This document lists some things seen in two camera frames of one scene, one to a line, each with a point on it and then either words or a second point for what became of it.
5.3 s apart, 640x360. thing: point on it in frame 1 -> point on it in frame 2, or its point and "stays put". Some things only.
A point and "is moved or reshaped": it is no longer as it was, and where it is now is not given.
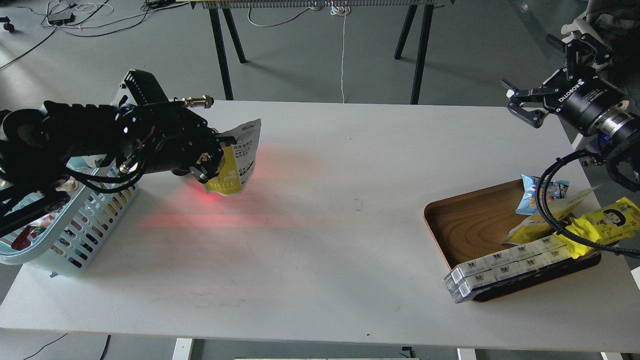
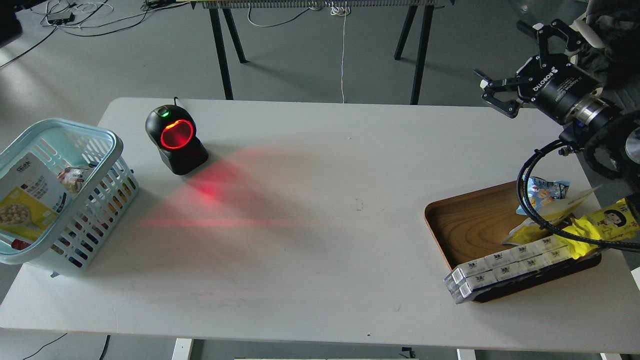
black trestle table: [425, 12] stays put
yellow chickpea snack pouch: [237, 170] is moved or reshaped
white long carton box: [503, 263] stays put
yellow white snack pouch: [533, 228] stays put
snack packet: [24, 239] -> [72, 178]
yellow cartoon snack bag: [617, 221] stays put
